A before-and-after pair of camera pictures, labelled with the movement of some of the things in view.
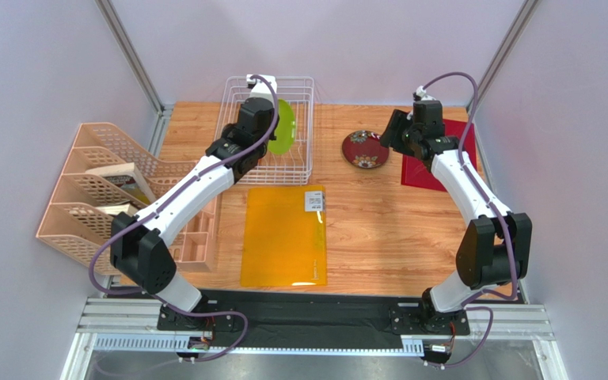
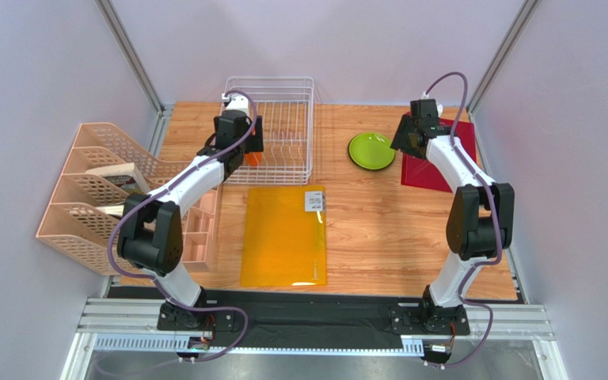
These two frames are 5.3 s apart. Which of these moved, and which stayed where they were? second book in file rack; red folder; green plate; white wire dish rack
Moved: green plate
Stayed: second book in file rack; white wire dish rack; red folder
